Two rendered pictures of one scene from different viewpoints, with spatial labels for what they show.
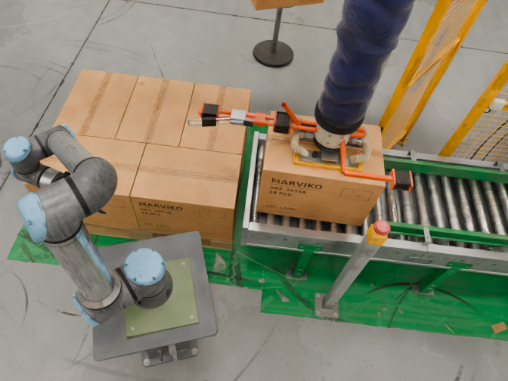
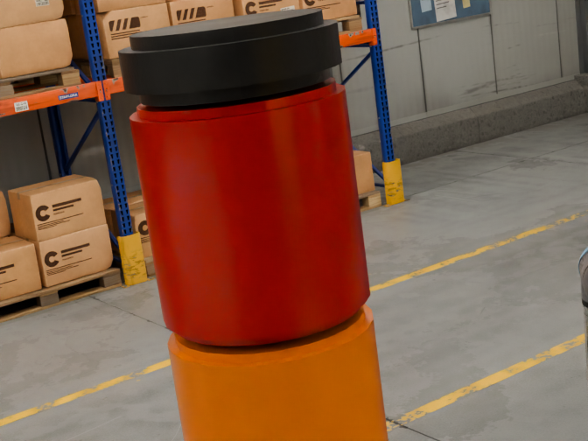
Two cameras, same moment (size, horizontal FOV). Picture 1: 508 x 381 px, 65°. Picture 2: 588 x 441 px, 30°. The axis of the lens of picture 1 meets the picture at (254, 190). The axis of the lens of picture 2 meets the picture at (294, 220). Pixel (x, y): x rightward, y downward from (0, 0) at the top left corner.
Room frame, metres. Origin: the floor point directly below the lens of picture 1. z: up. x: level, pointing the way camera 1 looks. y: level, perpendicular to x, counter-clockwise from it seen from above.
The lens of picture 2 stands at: (2.04, -1.35, 2.35)
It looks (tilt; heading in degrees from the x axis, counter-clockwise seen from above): 14 degrees down; 146
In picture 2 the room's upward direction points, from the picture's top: 8 degrees counter-clockwise
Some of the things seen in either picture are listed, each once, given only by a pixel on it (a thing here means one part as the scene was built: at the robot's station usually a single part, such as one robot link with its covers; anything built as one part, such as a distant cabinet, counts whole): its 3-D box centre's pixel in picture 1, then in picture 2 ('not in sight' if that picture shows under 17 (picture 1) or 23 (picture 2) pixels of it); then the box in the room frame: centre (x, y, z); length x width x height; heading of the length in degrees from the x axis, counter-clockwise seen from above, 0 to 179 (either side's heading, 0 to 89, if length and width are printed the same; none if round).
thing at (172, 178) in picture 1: (154, 151); not in sight; (1.66, 0.70, 0.34); 1.20 x 1.00 x 0.40; 91
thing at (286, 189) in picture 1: (317, 169); not in sight; (1.37, -0.33, 0.75); 0.60 x 0.40 x 0.40; 90
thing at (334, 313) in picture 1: (326, 304); not in sight; (0.89, -0.56, 0.01); 0.15 x 0.15 x 0.03; 1
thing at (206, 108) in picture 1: (210, 112); not in sight; (1.37, 0.26, 1.08); 0.08 x 0.07 x 0.05; 91
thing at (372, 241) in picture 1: (348, 275); not in sight; (0.89, -0.56, 0.50); 0.07 x 0.07 x 1.00; 1
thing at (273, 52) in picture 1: (277, 26); not in sight; (3.32, 0.00, 0.31); 0.40 x 0.40 x 0.62
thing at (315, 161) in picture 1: (328, 157); not in sight; (1.28, -0.34, 0.97); 0.34 x 0.10 x 0.05; 91
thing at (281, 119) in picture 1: (282, 122); not in sight; (1.37, -0.09, 1.08); 0.10 x 0.08 x 0.06; 1
